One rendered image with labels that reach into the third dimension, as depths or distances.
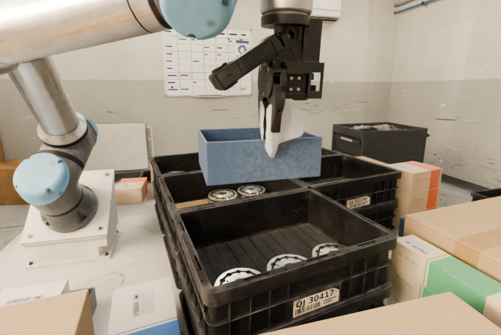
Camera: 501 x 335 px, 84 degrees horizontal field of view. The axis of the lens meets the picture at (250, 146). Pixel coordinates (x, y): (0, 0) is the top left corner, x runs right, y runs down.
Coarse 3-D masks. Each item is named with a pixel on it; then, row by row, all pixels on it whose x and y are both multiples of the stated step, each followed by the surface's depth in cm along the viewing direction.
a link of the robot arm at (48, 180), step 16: (32, 160) 69; (48, 160) 70; (64, 160) 73; (80, 160) 77; (16, 176) 67; (32, 176) 67; (48, 176) 68; (64, 176) 69; (80, 176) 78; (32, 192) 66; (48, 192) 67; (64, 192) 71; (80, 192) 78; (48, 208) 72; (64, 208) 75
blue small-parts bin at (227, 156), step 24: (216, 144) 43; (240, 144) 44; (264, 144) 45; (288, 144) 46; (312, 144) 47; (216, 168) 44; (240, 168) 45; (264, 168) 46; (288, 168) 47; (312, 168) 48
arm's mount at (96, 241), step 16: (96, 176) 94; (112, 176) 94; (96, 192) 90; (112, 192) 92; (32, 208) 85; (112, 208) 93; (32, 224) 82; (96, 224) 85; (112, 224) 92; (32, 240) 80; (48, 240) 80; (64, 240) 82; (80, 240) 83; (96, 240) 84; (112, 240) 91; (32, 256) 83; (48, 256) 82; (64, 256) 83; (80, 256) 84; (96, 256) 85
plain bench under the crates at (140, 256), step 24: (120, 216) 114; (144, 216) 114; (120, 240) 97; (144, 240) 97; (0, 264) 83; (24, 264) 83; (72, 264) 83; (96, 264) 83; (120, 264) 83; (144, 264) 83; (168, 264) 83; (0, 288) 74; (72, 288) 74; (96, 288) 74; (96, 312) 66
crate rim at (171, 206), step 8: (160, 176) 93; (168, 176) 93; (176, 176) 94; (160, 184) 85; (296, 184) 86; (168, 192) 78; (272, 192) 78; (280, 192) 78; (168, 200) 73; (232, 200) 73; (240, 200) 73; (168, 208) 71; (176, 208) 68; (184, 208) 68; (192, 208) 68
